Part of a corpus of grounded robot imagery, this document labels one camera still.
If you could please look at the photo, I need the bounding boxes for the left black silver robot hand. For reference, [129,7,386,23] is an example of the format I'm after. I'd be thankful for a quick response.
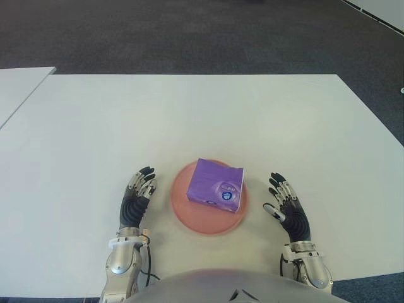
[119,166,158,230]

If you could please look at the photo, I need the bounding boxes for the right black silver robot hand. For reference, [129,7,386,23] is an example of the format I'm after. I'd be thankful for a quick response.
[263,172,312,244]

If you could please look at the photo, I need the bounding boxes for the purple tissue paper pack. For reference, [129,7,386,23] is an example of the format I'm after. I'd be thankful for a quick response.
[186,158,246,215]

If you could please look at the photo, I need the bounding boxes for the pink round plate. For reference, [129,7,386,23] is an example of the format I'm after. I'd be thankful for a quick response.
[170,159,249,235]

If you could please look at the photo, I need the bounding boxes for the silver robot torso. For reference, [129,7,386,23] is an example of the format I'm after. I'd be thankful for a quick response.
[124,268,342,303]

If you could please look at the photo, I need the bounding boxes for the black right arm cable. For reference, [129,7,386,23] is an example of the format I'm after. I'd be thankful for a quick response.
[279,255,300,280]

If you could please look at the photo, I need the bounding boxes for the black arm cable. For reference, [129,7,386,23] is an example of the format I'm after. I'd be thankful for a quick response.
[140,242,162,282]
[279,255,300,280]

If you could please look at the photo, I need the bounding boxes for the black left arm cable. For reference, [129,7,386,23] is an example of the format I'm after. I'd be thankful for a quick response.
[140,242,162,282]

